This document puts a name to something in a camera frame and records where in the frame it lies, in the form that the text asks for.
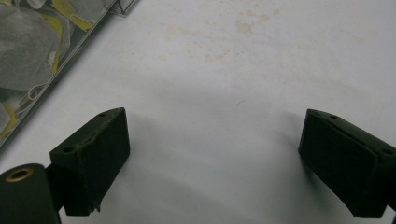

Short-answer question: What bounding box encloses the pile of tea bags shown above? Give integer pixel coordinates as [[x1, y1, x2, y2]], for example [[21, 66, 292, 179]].
[[0, 0, 117, 140]]

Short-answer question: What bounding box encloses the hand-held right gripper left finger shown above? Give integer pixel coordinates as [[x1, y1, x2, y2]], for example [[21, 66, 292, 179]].
[[49, 106, 131, 217]]

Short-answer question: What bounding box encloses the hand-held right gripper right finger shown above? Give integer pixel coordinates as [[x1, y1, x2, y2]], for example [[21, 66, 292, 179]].
[[297, 108, 396, 219]]

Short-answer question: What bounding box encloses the clear plastic box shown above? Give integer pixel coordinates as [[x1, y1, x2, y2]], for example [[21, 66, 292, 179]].
[[0, 0, 140, 152]]

